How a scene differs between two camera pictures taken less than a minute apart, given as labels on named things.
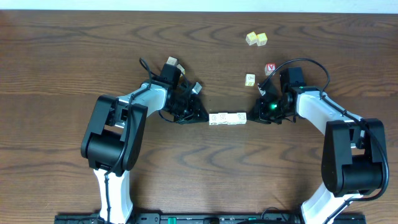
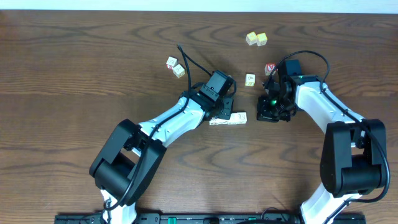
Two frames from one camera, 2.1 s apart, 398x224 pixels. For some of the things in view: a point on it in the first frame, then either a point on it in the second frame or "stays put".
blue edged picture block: x=241 y=118 stays put
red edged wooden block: x=232 y=119 stays put
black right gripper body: x=272 y=111 stays put
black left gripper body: x=189 y=109 -> x=226 y=109
